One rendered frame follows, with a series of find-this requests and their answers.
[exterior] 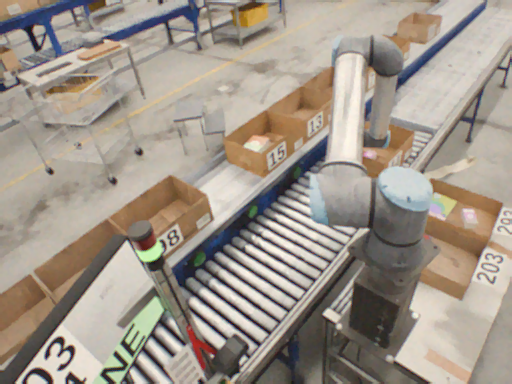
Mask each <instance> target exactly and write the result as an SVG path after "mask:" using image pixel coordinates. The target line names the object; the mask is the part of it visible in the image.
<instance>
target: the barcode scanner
mask: <svg viewBox="0 0 512 384"><path fill-rule="evenodd" d="M248 349H250V346H249V344H248V343H247V341H246V340H245V339H243V338H242V337H240V335H239V334H235V333H234V334H233V335H232V337H230V338H229V339H227V341H226V343H225V344H223V345H222V347H221V348H220V349H219V350H218V352H217V353H216V354H215V356H214V357H212V359H211V363H212V365H213V366H215V367H216V369H217V370H218V371H220V372H221V373H223V375H226V376H228V377H229V378H231V377H232V376H233V375H234V374H235V372H236V370H237V369H238V367H240V365H241V364H240V363H239V362H240V359H242V358H243V356H244V355H245V354H246V351H247V350H248Z"/></svg>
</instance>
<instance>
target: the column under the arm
mask: <svg viewBox="0 0 512 384"><path fill-rule="evenodd" d="M372 271H373V269H371V268H369V267H368V266H367V265H366V264H365V265H364V266H363V267H362V269H361V270H360V272H359V273H358V274H357V275H356V277H354V283H353V292H352V301H351V305H350V306H349V307H348V308H347V309H346V311H345V312H344V314H343V315H342V316H341V318H340V319H339V320H338V321H337V324H335V325H334V327H333V329H334V330H336V331H337V332H339V333H340V334H342V335H344V336H345V337H346V338H349V339H350V340H351V341H352V342H355V343H356V344H357V345H359V346H361V347H362V348H364V349H366V350H367V351H369V352H370V353H372V354H373V355H375V356H377V357H378V358H379V359H380V360H383V361H384V362H385V363H387V364H389V365H390V366H391V365H392V363H393V361H394V360H395V358H396V357H397V356H398V354H399V352H400V350H401V348H402V347H403V346H404V344H405V342H406V340H407V338H408V337H409V335H410V334H411V332H412V330H413V328H414V326H415V325H416V323H417V322H418V321H419V317H420V316H421V315H420V314H419V313H417V312H416V311H415V312H414V311H413V310H412V309H410V307H411V304H412V301H413V298H414V294H415V290H416V287H417V285H418V282H419V279H420V276H421V272H420V273H419V274H417V276H416V277H415V278H414V279H413V280H412V281H411V282H410V283H409V284H407V285H406V287H404V288H397V289H391V290H388V289H385V288H382V287H381V286H378V285H377V284H376V282H375V281H374V280H373V277H372Z"/></svg>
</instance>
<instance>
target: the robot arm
mask: <svg viewBox="0 0 512 384"><path fill-rule="evenodd" d="M331 65H332V66H333V67H335V72H334V80H333V84H334V87H333V96H332V104H331V111H330V127H329V135H328V143H327V152H326V163H324V164H323V165H321V166H319V173H318V174H316V173H314V174H312V175H311V178H310V213H311V218H312V221H313V222H314V223H316V224H320V225H327V226H328V225H333V226H342V227H351V228H360V229H370V230H368V232H367V233H366V235H365V237H364V243H363V248H364V251H365V253H366V255H367V257H368V258H369V259H370V260H371V261H372V262H373V263H374V264H376V265H377V266H378V267H380V268H384V269H386V270H389V271H394V272H397V271H406V270H411V269H414V268H416V267H417V266H418V265H419V264H420V263H421V262H423V260H424V255H425V251H426V246H425V240H424V237H423V233H424V230H425V226H426V222H427V217H428V214H429V210H430V207H431V206H432V184H431V183H430V182H429V181H428V179H427V178H426V176H423V175H422V174H421V173H419V172H418V171H416V170H412V169H408V168H407V169H404V168H403V167H393V168H387V169H385V170H384V171H383V172H382V173H381V175H379V177H378V178H373V177H368V172H367V169H366V168H365V167H364V166H362V154H363V147H372V148H387V147H388V144H389V141H390V130H388V127H389V124H390V123H389V119H390V115H391V111H392V106H393V104H392V102H393V98H394V94H395V85H396V82H397V78H398V74H400V73H401V72H402V70H403V66H404V56H403V53H402V51H401V50H400V49H399V47H398V46H397V45H396V44H395V43H394V42H393V41H392V40H391V39H388V38H386V37H385V36H383V35H380V34H374V35H364V34H352V35H349V34H345V35H338V36H336V37H335V39H334V43H333V46H332V52H331ZM366 67H372V70H373V71H374V72H375V80H374V93H373V100H372V114H371V121H370V128H369V129H363V126H364V112H365V84H366Z"/></svg>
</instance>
